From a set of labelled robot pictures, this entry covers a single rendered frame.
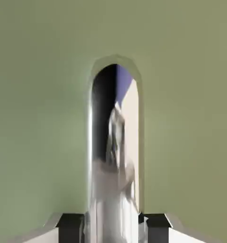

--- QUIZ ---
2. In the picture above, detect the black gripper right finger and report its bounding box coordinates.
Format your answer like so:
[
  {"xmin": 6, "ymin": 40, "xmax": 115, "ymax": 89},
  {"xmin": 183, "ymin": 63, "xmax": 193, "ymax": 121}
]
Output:
[{"xmin": 138, "ymin": 212, "xmax": 212, "ymax": 243}]

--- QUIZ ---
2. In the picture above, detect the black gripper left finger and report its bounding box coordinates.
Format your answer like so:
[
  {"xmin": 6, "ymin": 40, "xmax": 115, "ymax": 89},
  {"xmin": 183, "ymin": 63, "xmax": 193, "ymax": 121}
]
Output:
[{"xmin": 14, "ymin": 212, "xmax": 87, "ymax": 243}]

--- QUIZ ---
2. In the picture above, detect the green painted drawer front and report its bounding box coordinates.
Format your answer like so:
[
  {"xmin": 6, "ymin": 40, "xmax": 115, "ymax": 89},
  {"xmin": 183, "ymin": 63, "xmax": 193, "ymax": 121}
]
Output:
[{"xmin": 0, "ymin": 0, "xmax": 227, "ymax": 243}]

